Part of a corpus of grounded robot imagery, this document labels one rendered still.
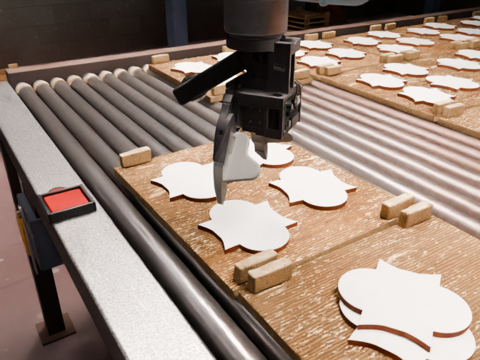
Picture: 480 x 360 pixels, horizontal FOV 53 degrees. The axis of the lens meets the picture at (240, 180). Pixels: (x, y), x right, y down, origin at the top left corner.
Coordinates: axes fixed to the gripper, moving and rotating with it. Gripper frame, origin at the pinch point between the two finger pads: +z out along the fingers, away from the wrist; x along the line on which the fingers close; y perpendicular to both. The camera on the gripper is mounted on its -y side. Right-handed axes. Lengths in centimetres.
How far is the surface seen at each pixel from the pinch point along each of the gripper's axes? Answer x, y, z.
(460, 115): 66, 27, 8
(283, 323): -15.4, 12.4, 8.1
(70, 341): 35, -84, 101
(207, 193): 5.8, -8.5, 7.2
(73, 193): -1.3, -30.5, 8.7
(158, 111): 42, -42, 10
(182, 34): 377, -239, 65
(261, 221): 2.0, 2.6, 7.2
